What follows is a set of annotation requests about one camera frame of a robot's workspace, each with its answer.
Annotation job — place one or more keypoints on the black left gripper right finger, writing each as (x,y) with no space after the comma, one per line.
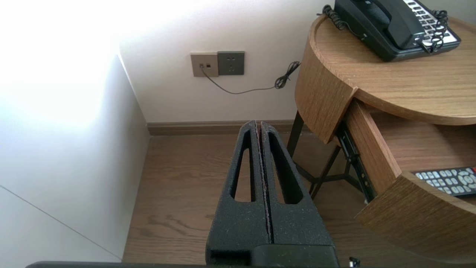
(297,227)

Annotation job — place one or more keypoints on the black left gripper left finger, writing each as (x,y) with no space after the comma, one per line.
(238,223)

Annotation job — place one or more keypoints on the wooden table drawer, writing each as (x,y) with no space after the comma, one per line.
(409,223)

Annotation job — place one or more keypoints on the black TV remote control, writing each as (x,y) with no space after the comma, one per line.
(450,180)

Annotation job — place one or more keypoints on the wooden skirting board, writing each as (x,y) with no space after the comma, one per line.
(186,127)

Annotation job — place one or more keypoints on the dark grey power socket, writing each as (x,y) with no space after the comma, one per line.
(230,63)

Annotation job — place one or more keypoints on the round wooden bedside table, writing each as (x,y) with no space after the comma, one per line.
(390,85)

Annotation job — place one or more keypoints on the black and white telephone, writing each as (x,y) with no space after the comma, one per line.
(372,37)

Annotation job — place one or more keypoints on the black telephone handset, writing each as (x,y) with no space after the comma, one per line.
(394,20)

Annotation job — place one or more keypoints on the black metal drawer rail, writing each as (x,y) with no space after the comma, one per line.
(355,163)

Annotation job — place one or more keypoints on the beige wall phone socket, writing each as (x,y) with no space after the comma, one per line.
(204,59)

